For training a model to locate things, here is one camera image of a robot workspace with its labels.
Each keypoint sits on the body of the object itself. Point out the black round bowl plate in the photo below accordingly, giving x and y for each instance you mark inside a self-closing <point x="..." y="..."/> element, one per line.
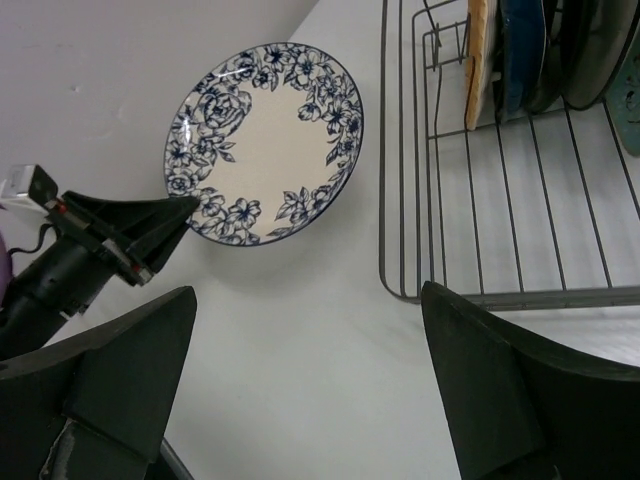
<point x="560" y="36"/>

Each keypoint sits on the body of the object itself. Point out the dark blue leaf-shaped plate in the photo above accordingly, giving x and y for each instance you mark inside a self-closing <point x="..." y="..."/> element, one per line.
<point x="524" y="38"/>

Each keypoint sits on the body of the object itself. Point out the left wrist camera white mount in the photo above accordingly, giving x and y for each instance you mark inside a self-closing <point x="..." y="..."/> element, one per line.
<point x="28" y="188"/>

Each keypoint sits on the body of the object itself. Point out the grey wire dish rack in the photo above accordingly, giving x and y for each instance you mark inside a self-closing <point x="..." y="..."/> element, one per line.
<point x="540" y="212"/>

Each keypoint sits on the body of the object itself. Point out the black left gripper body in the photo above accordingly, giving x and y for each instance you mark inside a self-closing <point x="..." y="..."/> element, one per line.
<point x="129" y="239"/>

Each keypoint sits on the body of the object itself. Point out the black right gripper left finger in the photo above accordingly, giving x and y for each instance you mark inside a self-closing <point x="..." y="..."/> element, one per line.
<point x="96" y="405"/>

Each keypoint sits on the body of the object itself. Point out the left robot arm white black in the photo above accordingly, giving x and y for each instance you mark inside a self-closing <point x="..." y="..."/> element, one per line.
<point x="39" y="301"/>

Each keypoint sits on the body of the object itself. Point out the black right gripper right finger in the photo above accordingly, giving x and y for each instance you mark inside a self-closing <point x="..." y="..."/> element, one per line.
<point x="521" y="406"/>

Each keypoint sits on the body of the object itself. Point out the blue white floral plate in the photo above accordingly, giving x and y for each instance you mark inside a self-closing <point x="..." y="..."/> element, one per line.
<point x="265" y="142"/>

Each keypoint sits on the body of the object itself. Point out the cream round plate tree drawing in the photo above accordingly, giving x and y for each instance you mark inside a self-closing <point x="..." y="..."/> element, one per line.
<point x="595" y="38"/>

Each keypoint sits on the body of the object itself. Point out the orange woven bamboo round plate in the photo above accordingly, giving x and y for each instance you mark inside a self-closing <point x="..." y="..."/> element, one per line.
<point x="482" y="30"/>

